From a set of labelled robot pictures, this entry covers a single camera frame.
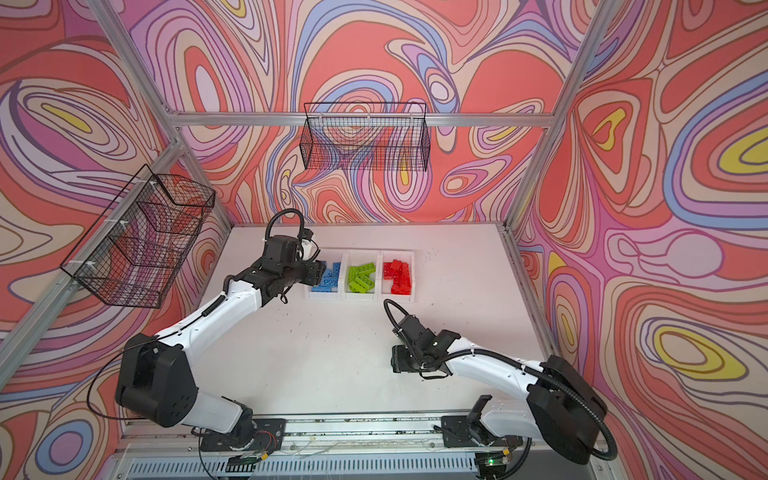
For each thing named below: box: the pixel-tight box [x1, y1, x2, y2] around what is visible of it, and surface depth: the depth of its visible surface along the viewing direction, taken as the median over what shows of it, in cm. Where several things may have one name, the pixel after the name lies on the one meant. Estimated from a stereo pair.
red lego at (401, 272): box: [392, 259, 410, 283], surface depth 103 cm
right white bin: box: [380, 250, 415, 303], surface depth 103 cm
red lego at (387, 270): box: [383, 262, 394, 280], surface depth 103 cm
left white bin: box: [305, 249, 346, 301], surface depth 98 cm
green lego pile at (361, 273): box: [348, 262, 376, 282], surface depth 104 cm
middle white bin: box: [342, 249, 382, 301], surface depth 100 cm
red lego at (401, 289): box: [391, 284, 412, 295], surface depth 100 cm
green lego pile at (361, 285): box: [349, 277, 375, 293], surface depth 100 cm
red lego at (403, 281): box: [396, 274, 412, 288], surface depth 100 cm
